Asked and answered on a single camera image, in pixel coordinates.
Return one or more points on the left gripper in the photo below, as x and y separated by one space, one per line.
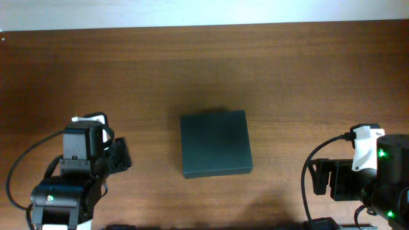
124 161

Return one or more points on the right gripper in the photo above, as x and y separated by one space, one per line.
339 171

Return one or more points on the black box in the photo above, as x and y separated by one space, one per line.
215 144

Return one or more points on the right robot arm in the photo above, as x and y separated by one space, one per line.
382 191

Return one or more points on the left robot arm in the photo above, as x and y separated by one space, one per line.
75 181

